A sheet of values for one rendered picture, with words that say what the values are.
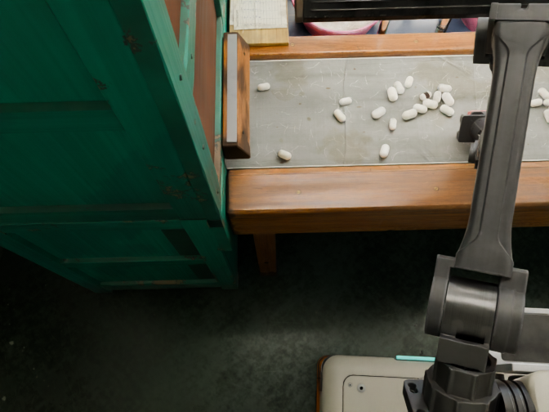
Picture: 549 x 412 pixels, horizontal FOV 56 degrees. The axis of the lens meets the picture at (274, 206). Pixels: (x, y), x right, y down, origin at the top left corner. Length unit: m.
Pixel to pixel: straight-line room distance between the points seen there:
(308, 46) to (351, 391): 0.97
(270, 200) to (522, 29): 0.66
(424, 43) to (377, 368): 0.91
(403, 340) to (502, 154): 1.33
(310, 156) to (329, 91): 0.19
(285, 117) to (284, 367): 0.93
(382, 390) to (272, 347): 0.45
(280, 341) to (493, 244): 1.31
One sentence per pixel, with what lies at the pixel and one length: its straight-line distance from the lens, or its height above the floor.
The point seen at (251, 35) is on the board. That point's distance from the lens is 1.37.
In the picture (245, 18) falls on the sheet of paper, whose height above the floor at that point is 0.78.
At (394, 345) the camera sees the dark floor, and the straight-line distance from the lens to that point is 1.91.
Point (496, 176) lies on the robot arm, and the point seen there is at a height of 1.30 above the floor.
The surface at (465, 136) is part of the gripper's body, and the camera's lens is 1.27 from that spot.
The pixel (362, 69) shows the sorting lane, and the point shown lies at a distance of 1.37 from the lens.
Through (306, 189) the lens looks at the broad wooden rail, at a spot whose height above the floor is 0.76.
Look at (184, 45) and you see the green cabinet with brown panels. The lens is 0.75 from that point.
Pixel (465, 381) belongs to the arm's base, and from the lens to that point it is 0.65.
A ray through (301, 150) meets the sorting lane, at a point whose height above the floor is 0.74.
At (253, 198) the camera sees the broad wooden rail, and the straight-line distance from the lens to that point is 1.17.
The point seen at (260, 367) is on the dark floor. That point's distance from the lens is 1.86.
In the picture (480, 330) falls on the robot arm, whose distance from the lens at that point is 0.64.
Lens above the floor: 1.86
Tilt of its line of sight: 71 degrees down
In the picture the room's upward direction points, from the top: 2 degrees counter-clockwise
